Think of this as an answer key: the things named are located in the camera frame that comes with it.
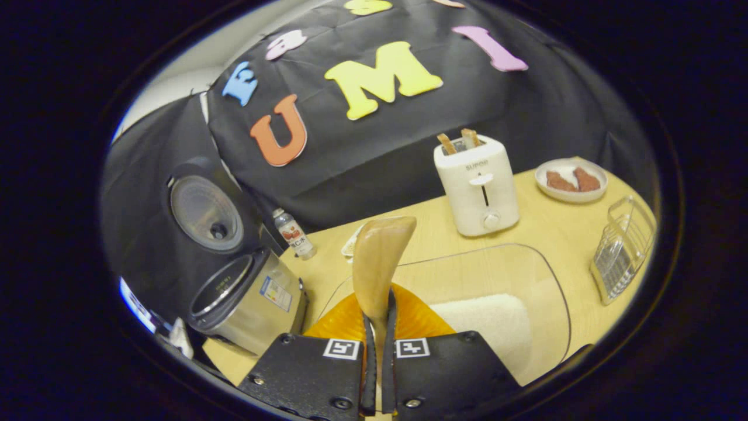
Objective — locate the brown meat piece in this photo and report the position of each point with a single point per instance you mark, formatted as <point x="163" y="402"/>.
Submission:
<point x="561" y="182"/>
<point x="587" y="181"/>

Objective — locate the clear glass tray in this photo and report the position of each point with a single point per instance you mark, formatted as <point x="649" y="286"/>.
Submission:
<point x="497" y="269"/>

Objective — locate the white round plate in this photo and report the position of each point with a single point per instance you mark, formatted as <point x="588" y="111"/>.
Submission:
<point x="570" y="197"/>

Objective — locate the small clear bottle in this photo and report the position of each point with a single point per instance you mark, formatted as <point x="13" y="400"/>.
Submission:
<point x="294" y="234"/>

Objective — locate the toast slice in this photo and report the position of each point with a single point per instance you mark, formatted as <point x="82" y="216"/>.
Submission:
<point x="447" y="144"/>
<point x="471" y="138"/>

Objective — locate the white side desk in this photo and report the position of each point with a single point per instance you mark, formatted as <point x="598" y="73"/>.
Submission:
<point x="181" y="339"/>

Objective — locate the white divided condiment dish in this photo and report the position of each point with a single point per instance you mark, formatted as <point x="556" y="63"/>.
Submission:
<point x="349" y="245"/>

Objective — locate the grey rice cooker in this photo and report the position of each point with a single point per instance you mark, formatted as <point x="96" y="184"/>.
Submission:
<point x="257" y="304"/>

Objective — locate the wooden spoon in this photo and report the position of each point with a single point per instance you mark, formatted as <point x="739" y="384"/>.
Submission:
<point x="380" y="257"/>

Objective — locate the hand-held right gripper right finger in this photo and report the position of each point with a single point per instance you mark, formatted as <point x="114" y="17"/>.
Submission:
<point x="390" y="380"/>

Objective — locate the white toaster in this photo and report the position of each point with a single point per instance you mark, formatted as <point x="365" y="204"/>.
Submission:
<point x="473" y="199"/>

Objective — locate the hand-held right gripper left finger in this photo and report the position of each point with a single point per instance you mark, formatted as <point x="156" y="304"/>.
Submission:
<point x="368" y="380"/>

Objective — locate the black backdrop cloth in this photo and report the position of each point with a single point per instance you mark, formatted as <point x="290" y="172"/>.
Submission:
<point x="380" y="152"/>

